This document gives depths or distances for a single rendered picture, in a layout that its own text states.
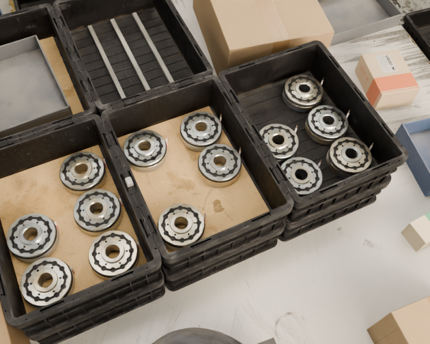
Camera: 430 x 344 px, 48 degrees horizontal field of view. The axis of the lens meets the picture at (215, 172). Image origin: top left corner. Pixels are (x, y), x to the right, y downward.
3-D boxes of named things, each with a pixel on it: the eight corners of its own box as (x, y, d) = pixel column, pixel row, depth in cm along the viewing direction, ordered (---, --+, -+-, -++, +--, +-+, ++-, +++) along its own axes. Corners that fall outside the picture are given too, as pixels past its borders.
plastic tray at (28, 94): (74, 118, 122) (69, 106, 118) (-6, 147, 117) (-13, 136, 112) (41, 48, 134) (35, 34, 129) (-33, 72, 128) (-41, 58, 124)
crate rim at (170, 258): (295, 211, 103) (297, 205, 101) (164, 267, 96) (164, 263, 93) (215, 79, 121) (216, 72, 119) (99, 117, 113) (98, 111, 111)
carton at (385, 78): (354, 71, 152) (361, 54, 145) (389, 65, 153) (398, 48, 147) (373, 111, 144) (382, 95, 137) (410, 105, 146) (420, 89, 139)
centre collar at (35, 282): (61, 286, 97) (61, 284, 97) (37, 297, 96) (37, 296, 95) (53, 265, 99) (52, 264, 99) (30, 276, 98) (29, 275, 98)
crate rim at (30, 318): (164, 267, 96) (164, 263, 93) (12, 332, 88) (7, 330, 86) (99, 117, 113) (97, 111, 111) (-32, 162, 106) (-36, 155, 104)
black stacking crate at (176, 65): (212, 102, 129) (214, 74, 119) (106, 140, 122) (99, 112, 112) (157, 8, 146) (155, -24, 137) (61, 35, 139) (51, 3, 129)
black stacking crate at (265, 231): (287, 228, 111) (295, 207, 101) (167, 280, 104) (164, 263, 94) (213, 104, 129) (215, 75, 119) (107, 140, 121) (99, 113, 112)
